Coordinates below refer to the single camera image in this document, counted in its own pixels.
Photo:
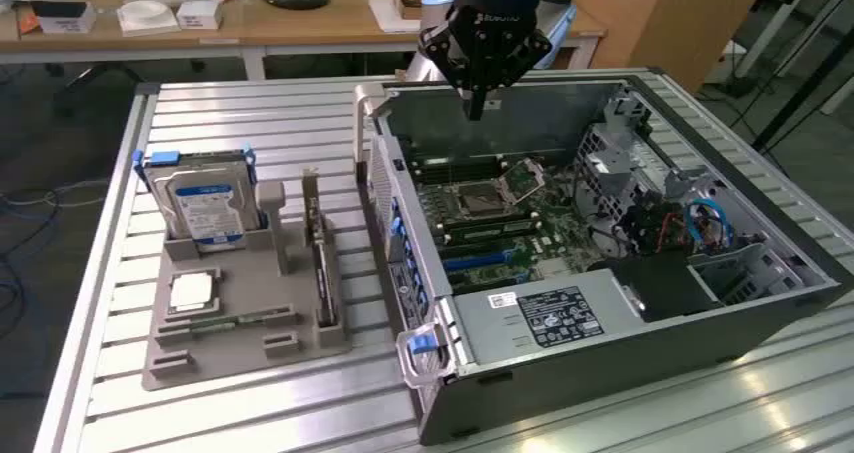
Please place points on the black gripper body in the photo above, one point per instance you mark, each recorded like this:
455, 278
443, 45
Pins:
496, 28

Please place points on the black graphics card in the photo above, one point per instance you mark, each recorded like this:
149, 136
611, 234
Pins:
320, 273

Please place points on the light blue plastic object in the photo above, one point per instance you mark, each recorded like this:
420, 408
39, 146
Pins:
562, 28

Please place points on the wooden cabinet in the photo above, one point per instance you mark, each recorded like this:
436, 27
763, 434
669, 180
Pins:
667, 23

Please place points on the wooden desk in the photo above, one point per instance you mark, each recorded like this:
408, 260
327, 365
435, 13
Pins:
300, 23

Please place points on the perforated metal disk bay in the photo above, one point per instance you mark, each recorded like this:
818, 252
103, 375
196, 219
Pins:
603, 163

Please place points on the metal socket cover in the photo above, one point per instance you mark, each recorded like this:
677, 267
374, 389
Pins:
523, 180

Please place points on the white low cabinet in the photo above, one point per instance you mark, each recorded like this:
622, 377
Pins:
723, 65

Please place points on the CPU socket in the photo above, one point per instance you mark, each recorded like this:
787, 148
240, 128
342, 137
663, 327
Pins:
480, 200

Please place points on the green motherboard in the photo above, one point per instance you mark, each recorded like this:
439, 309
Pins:
554, 233

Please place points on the RAM stick with white label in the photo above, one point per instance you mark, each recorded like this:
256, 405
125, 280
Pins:
487, 232

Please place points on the white labelled box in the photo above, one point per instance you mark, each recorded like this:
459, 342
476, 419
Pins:
200, 15

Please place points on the blue expansion slot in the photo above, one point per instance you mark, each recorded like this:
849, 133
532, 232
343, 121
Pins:
480, 262

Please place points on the white square dish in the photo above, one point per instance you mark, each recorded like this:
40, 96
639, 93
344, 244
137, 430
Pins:
147, 20

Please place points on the hard disk in blue caddy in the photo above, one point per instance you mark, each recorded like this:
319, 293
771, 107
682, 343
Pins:
200, 208

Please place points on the black office chair base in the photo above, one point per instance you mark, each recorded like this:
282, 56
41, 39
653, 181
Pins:
100, 73

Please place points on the grey power supply unit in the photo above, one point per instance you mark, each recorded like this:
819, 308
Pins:
567, 318

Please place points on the white box with black lid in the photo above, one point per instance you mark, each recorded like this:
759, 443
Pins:
67, 23

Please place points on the grey parts rack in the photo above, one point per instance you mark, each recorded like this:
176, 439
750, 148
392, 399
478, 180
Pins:
247, 293

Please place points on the blue case latch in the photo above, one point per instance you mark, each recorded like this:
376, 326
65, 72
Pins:
420, 344

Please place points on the silver CPU chip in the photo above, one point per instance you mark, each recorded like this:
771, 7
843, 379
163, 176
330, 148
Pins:
194, 290

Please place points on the orange card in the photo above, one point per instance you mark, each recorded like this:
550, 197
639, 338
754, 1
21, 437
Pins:
27, 23

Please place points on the green RAM stick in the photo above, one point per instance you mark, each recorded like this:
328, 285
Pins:
227, 321

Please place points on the open black PC case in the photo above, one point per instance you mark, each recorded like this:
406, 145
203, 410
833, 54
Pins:
601, 373

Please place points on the black plastic air duct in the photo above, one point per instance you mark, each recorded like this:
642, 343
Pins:
667, 288

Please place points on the grey disk bay bracket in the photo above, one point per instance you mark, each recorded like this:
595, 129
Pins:
754, 268

